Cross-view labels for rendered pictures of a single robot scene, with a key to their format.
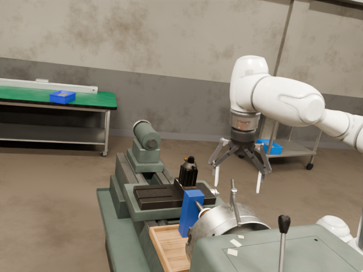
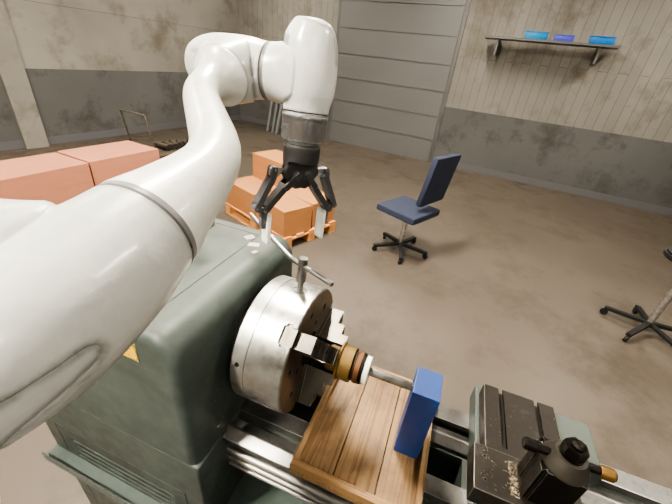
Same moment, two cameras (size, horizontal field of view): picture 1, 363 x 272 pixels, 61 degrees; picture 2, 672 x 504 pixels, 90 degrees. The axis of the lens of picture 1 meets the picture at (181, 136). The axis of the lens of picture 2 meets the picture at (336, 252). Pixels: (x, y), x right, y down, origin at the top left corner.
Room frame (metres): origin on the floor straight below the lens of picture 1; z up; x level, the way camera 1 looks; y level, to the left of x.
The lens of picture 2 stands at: (1.44, -0.65, 1.72)
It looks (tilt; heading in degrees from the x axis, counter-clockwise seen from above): 30 degrees down; 131
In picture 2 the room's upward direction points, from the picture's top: 7 degrees clockwise
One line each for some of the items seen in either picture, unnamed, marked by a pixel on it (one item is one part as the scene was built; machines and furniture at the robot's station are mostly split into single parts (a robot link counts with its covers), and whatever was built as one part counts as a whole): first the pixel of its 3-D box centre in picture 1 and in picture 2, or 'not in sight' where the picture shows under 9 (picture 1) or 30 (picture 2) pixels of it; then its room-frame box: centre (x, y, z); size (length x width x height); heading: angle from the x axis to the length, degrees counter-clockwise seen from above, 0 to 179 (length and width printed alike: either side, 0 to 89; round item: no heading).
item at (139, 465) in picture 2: not in sight; (188, 434); (0.62, -0.42, 0.43); 0.60 x 0.48 x 0.86; 24
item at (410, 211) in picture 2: not in sight; (411, 205); (-0.09, 2.18, 0.53); 0.61 x 0.59 x 1.06; 17
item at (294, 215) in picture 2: not in sight; (280, 194); (-1.37, 1.54, 0.34); 1.21 x 0.92 x 0.68; 12
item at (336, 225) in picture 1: (329, 239); not in sight; (1.30, -0.79, 0.97); 0.18 x 0.16 x 0.22; 30
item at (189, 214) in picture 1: (190, 213); (417, 413); (1.29, -0.10, 1.00); 0.08 x 0.06 x 0.23; 114
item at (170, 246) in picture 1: (195, 246); (371, 425); (1.20, -0.14, 0.89); 0.36 x 0.30 x 0.04; 114
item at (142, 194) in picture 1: (174, 195); (524, 476); (1.53, -0.01, 0.95); 0.43 x 0.18 x 0.04; 114
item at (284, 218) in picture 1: (284, 223); not in sight; (0.70, -0.30, 1.38); 0.04 x 0.03 x 0.05; 24
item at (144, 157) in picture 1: (146, 144); not in sight; (2.08, 0.24, 1.01); 0.30 x 0.20 x 0.29; 24
